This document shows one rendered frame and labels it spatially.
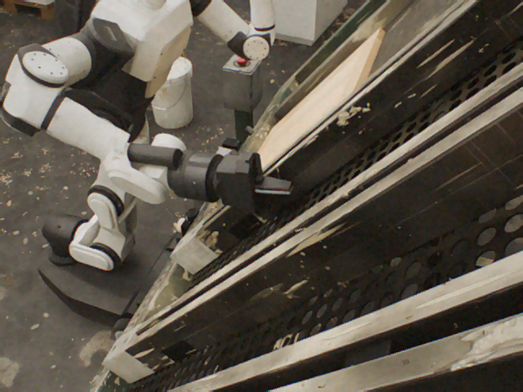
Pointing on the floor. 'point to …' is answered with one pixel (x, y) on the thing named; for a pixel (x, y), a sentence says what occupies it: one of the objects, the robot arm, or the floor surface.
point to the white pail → (175, 96)
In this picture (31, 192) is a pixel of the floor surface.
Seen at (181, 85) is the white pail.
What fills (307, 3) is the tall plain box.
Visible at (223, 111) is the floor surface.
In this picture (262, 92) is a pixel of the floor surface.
